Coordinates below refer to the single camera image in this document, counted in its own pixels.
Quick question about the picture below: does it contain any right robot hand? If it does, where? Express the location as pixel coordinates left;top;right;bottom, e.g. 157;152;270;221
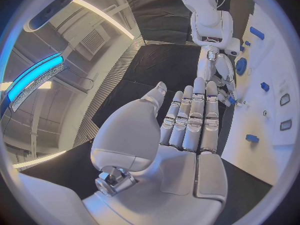
196;45;240;108

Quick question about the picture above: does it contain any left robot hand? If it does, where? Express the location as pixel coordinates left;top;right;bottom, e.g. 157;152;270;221
81;76;229;225

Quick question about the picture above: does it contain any blue gear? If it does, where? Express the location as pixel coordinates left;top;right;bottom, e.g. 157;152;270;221
235;57;248;76

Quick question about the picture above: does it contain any white task board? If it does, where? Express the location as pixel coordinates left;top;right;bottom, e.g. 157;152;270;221
220;2;295;188

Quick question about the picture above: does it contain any blue long thin cylinder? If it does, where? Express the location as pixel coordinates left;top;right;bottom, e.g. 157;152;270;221
248;26;266;41

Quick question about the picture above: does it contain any blue block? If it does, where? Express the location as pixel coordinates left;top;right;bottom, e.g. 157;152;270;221
245;134;260;144

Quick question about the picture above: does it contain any glowing light bar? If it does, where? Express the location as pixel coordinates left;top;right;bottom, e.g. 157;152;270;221
4;51;69;113

